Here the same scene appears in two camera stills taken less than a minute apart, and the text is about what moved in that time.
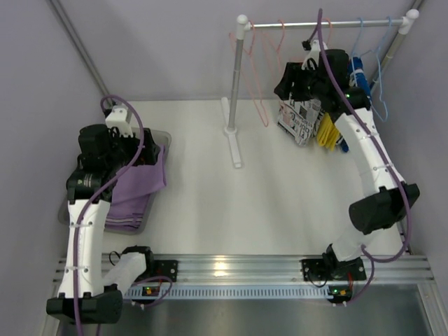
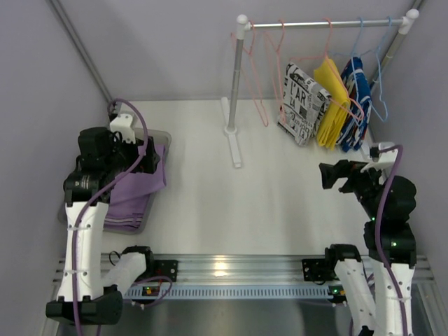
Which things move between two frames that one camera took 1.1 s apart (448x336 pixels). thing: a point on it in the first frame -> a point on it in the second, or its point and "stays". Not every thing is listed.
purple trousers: (133, 188) stays
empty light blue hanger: (381, 99) stays
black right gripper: (292, 84) -> (345, 175)
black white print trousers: (299, 118) stays
